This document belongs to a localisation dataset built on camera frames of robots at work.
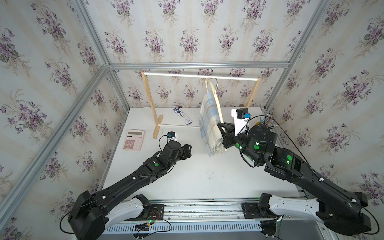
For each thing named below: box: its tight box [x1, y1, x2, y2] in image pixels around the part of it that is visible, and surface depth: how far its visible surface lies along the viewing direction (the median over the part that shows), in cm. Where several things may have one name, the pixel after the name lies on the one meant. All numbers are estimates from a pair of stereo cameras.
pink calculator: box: [122, 129, 144, 151], surface depth 100 cm
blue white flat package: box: [173, 107, 193, 126], surface depth 114 cm
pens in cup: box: [255, 114, 278, 128], surface depth 97 cm
